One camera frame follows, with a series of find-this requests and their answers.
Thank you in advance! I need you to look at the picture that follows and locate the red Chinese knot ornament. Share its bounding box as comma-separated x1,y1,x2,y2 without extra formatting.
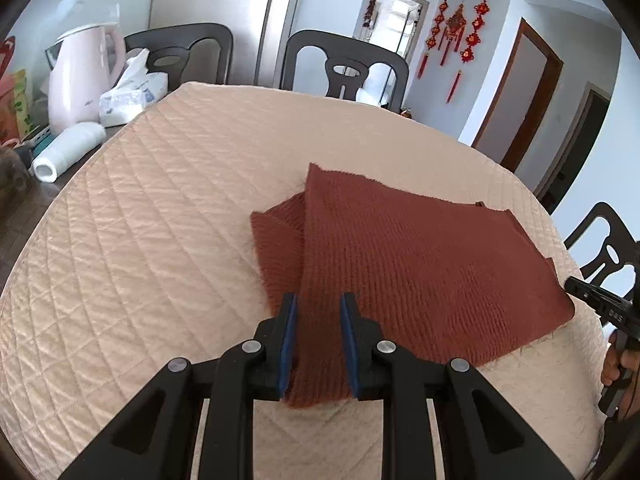
417,0,451,79
447,0,491,105

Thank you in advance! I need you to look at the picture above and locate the red diamond knot ornament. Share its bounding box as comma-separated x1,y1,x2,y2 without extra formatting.
440,0,468,67

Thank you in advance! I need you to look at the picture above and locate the kitchen doorway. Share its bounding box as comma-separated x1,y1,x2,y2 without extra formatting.
356,0,431,61

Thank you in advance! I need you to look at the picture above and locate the brown wooden door frame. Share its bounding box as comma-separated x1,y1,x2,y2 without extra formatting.
472,16,565,173

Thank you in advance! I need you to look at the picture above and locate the green snack packet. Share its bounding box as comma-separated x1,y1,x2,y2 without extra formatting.
11,69,32,136

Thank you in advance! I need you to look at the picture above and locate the red bag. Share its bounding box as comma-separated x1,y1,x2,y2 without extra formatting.
0,37,18,143

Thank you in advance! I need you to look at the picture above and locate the white paper roll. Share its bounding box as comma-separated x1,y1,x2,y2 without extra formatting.
31,122,107,182

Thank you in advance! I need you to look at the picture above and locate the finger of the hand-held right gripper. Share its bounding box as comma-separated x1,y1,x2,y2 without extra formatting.
565,276,632,329

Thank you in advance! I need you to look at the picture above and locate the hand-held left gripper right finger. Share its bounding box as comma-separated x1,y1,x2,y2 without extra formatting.
340,292,576,480

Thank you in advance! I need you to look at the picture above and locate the rust brown knitted sweater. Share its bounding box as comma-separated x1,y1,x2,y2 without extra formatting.
250,162,576,409

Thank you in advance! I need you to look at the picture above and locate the white tissue pack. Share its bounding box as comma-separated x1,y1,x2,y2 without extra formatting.
98,48,168,127

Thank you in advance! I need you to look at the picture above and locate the pink electric kettle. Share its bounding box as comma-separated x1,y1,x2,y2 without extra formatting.
46,22,127,136

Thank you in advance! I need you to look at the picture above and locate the brown furry object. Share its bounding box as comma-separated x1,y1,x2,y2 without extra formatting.
0,145,31,206

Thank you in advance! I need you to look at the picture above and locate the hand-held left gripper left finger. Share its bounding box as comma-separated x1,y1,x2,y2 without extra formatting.
59,292,300,480

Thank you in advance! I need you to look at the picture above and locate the beige quilted table mat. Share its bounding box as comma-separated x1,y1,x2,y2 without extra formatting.
0,80,608,480

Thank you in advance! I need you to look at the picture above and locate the person's right hand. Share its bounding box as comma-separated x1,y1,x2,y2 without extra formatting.
601,333,624,389

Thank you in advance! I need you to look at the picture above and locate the dark door frame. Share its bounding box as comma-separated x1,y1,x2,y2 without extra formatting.
535,82,613,213

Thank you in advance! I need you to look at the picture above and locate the black dining chair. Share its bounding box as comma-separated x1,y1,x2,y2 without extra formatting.
122,22,235,88
278,30,410,113
564,201,640,291

